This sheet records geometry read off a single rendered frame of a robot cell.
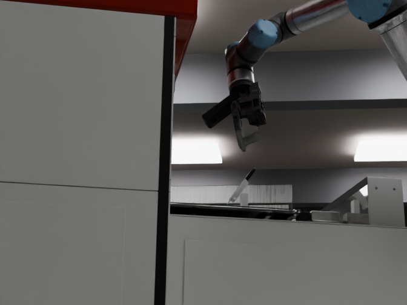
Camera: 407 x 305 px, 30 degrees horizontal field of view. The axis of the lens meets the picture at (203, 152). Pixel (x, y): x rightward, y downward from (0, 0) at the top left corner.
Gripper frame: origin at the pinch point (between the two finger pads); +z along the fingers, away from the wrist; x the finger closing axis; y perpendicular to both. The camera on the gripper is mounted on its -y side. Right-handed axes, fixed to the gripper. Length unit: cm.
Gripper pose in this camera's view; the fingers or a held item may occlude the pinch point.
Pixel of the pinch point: (240, 147)
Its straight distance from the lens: 201.4
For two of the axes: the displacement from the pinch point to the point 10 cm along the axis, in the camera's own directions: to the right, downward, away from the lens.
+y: 9.6, -2.1, -1.9
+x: 2.8, 5.6, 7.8
